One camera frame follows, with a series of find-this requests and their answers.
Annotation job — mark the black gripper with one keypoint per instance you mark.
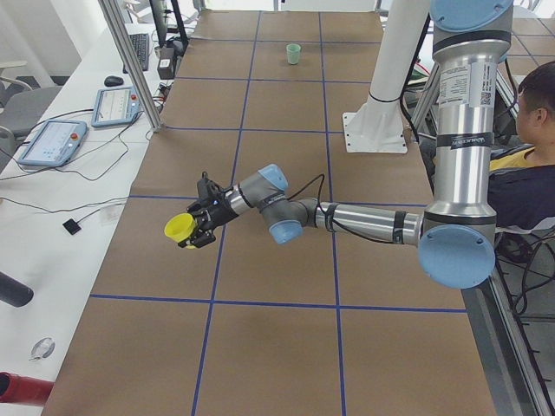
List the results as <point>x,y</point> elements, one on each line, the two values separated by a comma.
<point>218,211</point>

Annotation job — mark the yellow plastic cup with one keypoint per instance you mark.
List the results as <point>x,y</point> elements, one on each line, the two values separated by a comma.
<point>180,228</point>

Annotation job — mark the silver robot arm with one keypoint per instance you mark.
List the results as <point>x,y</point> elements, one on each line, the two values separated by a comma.
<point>454,235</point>

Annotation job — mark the green plastic cup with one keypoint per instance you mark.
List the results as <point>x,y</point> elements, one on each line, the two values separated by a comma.
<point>293,52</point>

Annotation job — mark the small black square pad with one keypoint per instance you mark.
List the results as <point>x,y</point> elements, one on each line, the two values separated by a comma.
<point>71,226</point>

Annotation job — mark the far blue teach pendant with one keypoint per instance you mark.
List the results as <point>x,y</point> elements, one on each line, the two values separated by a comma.
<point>115,107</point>

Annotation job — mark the blue teach pendant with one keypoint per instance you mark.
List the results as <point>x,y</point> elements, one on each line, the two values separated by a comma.
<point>54,144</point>
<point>115,107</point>

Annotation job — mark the black power adapter box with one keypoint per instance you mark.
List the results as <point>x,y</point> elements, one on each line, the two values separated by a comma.
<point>166,63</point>

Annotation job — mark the near blue teach pendant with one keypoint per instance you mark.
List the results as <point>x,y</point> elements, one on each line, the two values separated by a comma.
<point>54,144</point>

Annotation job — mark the black computer mouse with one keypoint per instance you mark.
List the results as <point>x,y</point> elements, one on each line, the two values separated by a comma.
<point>113,81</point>

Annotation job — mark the black keyboard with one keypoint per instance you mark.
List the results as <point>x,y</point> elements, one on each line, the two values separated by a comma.
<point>141,44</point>

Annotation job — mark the black cylinder bottle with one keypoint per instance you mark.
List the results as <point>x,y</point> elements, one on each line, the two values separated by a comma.
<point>15,293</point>

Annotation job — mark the grey office chair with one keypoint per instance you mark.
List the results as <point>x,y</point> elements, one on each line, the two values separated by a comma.
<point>21,108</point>

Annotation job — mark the black computer monitor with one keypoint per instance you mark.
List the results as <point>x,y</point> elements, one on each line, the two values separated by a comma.
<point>159,13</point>

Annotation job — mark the red cylinder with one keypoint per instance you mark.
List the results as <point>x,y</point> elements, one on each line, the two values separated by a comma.
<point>23,390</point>

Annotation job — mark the seated person in dark jacket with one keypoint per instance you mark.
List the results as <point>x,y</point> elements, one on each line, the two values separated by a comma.
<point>521,180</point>

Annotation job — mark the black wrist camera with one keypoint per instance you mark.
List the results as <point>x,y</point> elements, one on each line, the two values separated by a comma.
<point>207,189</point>

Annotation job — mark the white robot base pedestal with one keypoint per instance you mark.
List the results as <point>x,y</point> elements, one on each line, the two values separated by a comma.
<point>377,126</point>

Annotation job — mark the aluminium frame post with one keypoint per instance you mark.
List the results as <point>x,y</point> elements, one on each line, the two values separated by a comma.
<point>118,30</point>

